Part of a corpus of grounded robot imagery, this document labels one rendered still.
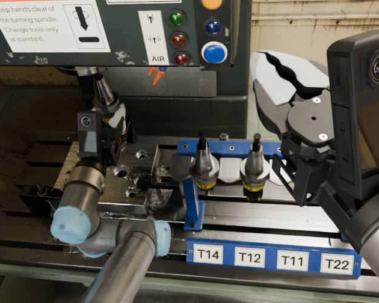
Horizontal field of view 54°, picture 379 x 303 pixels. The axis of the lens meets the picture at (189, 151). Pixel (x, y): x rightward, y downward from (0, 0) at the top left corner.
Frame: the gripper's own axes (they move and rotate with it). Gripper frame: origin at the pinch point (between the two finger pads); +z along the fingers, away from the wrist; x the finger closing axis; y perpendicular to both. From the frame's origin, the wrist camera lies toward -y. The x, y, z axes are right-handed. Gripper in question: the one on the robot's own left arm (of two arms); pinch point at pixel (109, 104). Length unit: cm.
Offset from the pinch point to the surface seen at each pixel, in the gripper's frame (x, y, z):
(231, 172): 31.4, 3.6, -16.8
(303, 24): 57, 29, 81
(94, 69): 3.5, -17.5, -7.9
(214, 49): 29.6, -32.5, -22.3
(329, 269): 57, 33, -25
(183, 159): 20.3, 3.7, -13.7
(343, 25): 73, 30, 81
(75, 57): 8.4, -30.5, -21.3
